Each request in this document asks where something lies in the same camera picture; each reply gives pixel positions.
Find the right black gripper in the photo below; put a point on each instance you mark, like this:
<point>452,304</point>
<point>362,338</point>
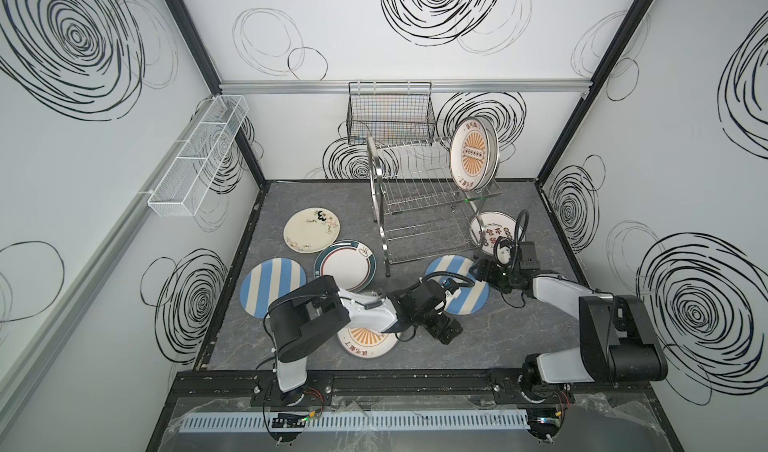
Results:
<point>498,270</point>

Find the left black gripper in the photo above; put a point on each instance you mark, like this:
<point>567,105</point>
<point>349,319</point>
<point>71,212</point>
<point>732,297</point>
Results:
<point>445,327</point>

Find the blue striped plate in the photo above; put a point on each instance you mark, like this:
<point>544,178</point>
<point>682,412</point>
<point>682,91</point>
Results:
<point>466,300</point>
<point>267,282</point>

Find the white plate green cloud outline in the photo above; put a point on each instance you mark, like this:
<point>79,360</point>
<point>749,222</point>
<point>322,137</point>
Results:
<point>493,152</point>

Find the orange sunburst plate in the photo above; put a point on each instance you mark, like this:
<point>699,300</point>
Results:
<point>366,344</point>
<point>468,154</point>

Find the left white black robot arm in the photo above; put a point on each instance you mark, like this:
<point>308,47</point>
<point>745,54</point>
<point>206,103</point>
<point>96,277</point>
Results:
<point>305,319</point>

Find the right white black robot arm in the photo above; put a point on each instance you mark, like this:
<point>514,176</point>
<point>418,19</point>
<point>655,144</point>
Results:
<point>617,342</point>

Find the stainless steel dish rack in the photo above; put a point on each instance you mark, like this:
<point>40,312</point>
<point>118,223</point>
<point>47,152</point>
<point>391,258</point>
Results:
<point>419,211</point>

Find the white plate red characters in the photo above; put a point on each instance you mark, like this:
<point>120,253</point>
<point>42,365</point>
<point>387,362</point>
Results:
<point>488,228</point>

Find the green red rimmed white plate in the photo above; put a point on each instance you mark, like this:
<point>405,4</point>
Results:
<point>350,263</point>

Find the cream plate with black drawing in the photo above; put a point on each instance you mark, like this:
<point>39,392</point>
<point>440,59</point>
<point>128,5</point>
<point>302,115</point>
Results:
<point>311,230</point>

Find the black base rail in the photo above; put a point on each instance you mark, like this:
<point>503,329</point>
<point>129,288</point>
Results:
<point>259,387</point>

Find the aluminium wall rail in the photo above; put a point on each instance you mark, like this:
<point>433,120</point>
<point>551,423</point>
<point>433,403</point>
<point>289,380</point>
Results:
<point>297,87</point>

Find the black wire wall basket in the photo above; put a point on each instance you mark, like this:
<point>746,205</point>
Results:
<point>390,119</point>

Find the white slotted cable duct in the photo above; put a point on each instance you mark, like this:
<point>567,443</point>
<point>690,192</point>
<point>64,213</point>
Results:
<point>353,421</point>

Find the white mesh wall shelf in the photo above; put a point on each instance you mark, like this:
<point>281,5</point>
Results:
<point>191,175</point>

